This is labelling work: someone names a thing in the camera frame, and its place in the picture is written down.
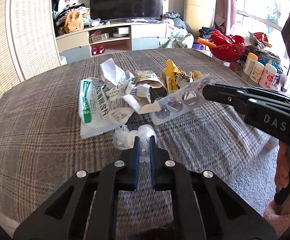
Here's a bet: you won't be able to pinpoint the red plastic fruit basket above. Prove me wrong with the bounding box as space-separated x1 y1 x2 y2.
209 29 245 62

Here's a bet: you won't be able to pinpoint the white bottle middle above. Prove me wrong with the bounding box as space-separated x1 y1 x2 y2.
249 61 265 83

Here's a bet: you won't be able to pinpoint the black flat television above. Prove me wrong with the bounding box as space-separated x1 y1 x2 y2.
90 0 163 20

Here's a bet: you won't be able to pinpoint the person's right hand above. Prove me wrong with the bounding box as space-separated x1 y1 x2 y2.
274 141 290 190

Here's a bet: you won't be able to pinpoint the white pink label bottle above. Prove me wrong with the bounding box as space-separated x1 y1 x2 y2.
259 63 277 89

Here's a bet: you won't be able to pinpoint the white yellow-cap bottle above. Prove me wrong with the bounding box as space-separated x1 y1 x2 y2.
243 53 258 76

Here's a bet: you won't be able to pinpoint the white green medicine bag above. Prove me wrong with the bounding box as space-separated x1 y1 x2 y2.
78 78 134 139

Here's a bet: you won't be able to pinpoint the white torn paper pieces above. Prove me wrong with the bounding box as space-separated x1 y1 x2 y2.
100 59 166 114

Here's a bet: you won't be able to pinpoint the silver pill blister pack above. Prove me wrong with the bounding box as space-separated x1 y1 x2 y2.
150 74 213 126

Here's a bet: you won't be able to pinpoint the beige TV cabinet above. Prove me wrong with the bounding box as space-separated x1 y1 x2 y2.
56 22 174 63

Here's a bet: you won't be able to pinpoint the clear plastic wrap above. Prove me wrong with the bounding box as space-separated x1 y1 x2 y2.
113 124 157 163

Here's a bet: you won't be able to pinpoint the floral cloth pile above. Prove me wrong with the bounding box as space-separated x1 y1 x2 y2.
161 11 195 49

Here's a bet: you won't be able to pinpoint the yellow paper bag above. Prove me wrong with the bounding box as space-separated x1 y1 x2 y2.
161 59 203 93

